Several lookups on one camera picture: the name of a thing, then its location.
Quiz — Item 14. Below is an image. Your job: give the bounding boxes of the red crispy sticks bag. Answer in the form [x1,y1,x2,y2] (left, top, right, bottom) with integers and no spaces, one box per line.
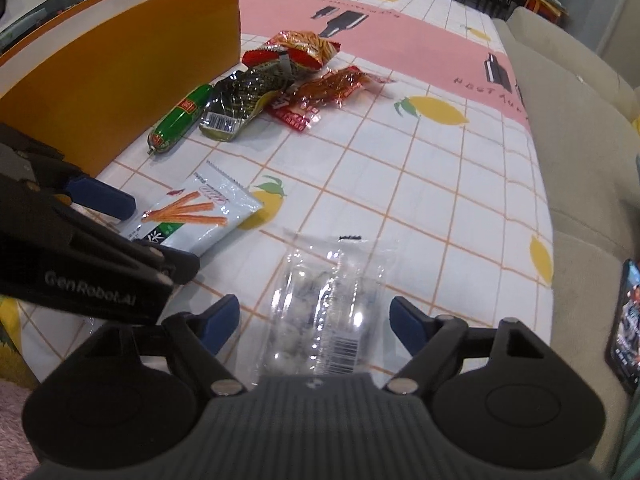
[242,30,342,79]

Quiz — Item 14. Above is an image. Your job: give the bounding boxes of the green sausage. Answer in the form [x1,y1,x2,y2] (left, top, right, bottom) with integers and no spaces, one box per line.
[147,83,214,157]

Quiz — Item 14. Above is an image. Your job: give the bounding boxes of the smartphone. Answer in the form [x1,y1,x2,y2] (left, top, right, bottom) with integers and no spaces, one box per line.
[604,258,640,395]

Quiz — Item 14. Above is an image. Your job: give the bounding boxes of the small red white packet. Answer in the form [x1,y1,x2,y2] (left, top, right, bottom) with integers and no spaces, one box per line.
[265,90,324,134]

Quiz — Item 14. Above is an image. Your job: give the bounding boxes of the pink fuzzy cloth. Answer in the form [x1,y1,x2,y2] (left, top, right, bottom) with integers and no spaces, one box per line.
[0,379,47,463]

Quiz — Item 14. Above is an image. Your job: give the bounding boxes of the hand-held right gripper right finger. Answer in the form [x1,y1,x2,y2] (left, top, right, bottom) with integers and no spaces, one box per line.
[383,295,548,396]

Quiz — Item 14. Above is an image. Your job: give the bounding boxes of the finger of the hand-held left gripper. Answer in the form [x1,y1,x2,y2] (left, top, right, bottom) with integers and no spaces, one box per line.
[55,199,201,287]
[0,122,137,222]

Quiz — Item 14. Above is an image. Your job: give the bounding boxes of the orange spicy strips packet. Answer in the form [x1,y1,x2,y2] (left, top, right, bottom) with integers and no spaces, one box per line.
[290,65,397,112]

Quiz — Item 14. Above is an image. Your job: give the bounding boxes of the clear candy packet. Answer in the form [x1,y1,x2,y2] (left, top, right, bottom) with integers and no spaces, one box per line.
[254,229,397,392]

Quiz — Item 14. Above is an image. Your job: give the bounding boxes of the orange cardboard box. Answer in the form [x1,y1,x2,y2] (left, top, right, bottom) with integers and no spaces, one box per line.
[0,0,242,182]

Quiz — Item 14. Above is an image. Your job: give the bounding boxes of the teal patterned cloth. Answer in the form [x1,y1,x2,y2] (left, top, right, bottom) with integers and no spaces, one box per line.
[612,395,640,480]

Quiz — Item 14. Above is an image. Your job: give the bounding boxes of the dark green snack packet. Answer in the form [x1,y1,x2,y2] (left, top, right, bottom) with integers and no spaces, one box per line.
[199,67,284,144]

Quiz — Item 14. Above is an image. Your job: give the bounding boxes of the beige sofa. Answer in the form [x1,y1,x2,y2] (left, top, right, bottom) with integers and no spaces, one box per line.
[492,6,640,463]

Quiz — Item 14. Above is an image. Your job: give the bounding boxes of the white snack sticks packet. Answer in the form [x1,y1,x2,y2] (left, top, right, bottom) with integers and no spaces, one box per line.
[120,160,266,257]

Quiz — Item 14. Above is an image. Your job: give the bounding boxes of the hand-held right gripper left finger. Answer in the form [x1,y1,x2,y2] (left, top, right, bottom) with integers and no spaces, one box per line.
[91,294,247,396]

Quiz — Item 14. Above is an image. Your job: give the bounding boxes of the lemon print tablecloth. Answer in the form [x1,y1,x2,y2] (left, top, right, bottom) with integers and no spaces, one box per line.
[0,0,557,397]

